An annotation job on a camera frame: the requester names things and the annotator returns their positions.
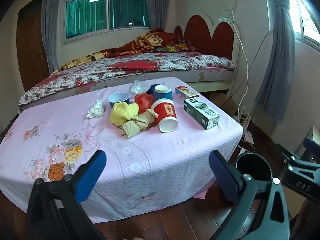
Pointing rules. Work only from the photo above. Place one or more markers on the dark blue plastic bag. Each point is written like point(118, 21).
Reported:
point(150, 90)

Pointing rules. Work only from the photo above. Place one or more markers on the red plastic bag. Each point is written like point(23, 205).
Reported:
point(143, 102)

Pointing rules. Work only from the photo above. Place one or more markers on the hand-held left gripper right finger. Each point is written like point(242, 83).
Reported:
point(223, 176)

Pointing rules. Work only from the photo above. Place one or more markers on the green and white carton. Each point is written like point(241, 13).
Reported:
point(201, 112)

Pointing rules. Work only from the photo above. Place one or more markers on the beige paper bag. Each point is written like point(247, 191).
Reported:
point(136, 126)

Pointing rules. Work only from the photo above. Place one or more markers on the red heart-shaped headboard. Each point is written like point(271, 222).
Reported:
point(202, 32)

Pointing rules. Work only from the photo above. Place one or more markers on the blue bowl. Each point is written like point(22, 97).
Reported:
point(119, 98)

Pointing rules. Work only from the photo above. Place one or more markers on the colourful cartoon pillow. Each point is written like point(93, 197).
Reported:
point(175, 47)

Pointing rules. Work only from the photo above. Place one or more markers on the grey curtain beside door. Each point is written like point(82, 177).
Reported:
point(51, 30)

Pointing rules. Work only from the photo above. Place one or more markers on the white tissue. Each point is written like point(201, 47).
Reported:
point(96, 110)

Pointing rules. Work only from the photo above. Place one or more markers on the blue paper cup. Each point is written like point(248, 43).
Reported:
point(162, 93)

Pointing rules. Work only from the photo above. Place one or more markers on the yellow plastic bag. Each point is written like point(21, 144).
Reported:
point(123, 113)

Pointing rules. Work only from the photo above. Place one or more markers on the brown wooden door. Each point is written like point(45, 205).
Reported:
point(31, 50)

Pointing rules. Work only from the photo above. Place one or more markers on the bright side window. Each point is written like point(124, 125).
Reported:
point(307, 17)

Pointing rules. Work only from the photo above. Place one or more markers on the white bed frame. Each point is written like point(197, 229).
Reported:
point(215, 80)

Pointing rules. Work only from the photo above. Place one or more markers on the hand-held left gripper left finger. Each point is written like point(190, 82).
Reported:
point(93, 171)

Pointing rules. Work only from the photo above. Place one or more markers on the red paper cup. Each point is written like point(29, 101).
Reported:
point(165, 113)

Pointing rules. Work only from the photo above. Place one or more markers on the green-tinted sliding window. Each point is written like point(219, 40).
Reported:
point(87, 10)

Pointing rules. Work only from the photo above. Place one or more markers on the clear plastic bag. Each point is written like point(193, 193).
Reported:
point(137, 87)

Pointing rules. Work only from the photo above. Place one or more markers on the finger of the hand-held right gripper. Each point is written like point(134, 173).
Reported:
point(297, 165)
point(312, 146)

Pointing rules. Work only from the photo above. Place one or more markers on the floral bed quilt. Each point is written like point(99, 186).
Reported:
point(150, 63)

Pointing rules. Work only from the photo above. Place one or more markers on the tied grey curtain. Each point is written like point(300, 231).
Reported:
point(280, 55)

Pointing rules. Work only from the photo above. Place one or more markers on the pink floral tablecloth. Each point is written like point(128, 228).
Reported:
point(150, 152)

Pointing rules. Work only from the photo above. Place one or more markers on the white router with antennas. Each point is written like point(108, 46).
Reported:
point(248, 136)

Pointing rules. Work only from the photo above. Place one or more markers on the red and yellow blanket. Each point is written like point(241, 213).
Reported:
point(150, 41)

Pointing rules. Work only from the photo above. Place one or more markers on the red and white carton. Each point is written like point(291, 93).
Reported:
point(186, 92)

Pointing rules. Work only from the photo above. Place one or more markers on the grey curtain beside headboard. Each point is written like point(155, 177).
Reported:
point(156, 2)

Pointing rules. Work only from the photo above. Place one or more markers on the black trash bin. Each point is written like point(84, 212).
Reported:
point(252, 165)

